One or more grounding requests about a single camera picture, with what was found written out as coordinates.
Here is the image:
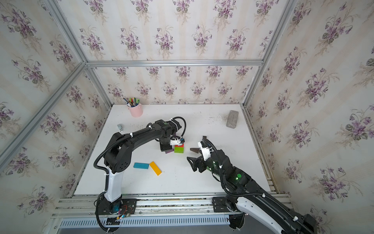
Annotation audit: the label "pink pen cup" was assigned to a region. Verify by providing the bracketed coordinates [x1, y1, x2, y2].
[128, 104, 143, 118]

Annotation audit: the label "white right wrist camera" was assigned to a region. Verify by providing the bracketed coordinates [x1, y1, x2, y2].
[198, 141, 211, 161]

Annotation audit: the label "colourful pens bundle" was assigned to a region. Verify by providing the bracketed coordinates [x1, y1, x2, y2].
[123, 97, 140, 107]

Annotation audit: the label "small grey white object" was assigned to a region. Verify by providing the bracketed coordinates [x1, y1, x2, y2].
[117, 124, 123, 132]

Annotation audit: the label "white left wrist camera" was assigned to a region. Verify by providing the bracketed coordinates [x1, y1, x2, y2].
[170, 136, 185, 146]

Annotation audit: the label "teal rectangular block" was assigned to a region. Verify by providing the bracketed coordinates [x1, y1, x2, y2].
[133, 162, 149, 170]

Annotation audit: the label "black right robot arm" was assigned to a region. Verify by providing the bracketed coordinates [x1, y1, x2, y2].
[187, 138, 318, 234]

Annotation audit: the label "grey rectangular stone block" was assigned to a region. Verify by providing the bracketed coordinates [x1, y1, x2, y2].
[226, 110, 239, 129]

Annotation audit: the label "yellow rectangular block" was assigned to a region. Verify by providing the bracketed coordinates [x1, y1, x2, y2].
[150, 161, 162, 176]

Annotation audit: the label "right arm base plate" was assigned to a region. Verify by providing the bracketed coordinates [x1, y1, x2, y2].
[212, 196, 237, 213]

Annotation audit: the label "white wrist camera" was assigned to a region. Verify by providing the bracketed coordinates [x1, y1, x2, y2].
[170, 136, 185, 146]
[198, 141, 211, 161]

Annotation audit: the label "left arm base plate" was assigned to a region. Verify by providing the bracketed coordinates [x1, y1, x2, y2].
[95, 198, 137, 216]

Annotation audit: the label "aluminium mounting rail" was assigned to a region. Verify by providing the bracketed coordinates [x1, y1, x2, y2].
[51, 191, 294, 218]

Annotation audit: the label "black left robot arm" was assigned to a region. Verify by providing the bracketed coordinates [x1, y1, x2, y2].
[93, 117, 187, 215]

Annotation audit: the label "purple triangle block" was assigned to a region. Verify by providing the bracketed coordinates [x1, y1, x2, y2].
[165, 149, 174, 154]

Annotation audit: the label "green rectangular block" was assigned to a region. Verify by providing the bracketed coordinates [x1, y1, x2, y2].
[174, 146, 184, 154]

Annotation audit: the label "white slotted cable duct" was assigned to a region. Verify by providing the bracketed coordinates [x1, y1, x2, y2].
[59, 214, 229, 229]

